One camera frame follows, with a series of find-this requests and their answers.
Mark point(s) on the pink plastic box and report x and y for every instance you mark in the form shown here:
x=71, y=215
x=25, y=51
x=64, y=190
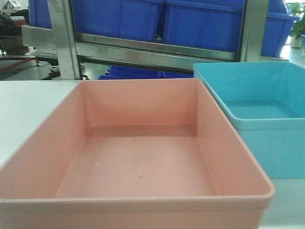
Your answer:
x=134, y=154

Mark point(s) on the light blue plastic box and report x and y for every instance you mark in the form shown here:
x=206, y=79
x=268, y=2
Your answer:
x=265, y=102

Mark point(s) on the stainless steel shelf rack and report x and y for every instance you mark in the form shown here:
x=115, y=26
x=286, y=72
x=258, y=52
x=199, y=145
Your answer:
x=70, y=48

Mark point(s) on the blue storage bin left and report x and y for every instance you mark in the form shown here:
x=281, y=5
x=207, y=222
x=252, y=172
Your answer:
x=128, y=19

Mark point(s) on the blue storage bin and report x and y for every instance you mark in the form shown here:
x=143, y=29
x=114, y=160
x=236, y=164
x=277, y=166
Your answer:
x=207, y=24
x=279, y=23
x=128, y=19

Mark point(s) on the blue storage bin far right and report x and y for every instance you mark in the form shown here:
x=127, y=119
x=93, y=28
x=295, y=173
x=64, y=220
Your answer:
x=279, y=23

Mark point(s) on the green potted plant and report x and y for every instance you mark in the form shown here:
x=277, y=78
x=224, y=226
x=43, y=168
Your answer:
x=297, y=9

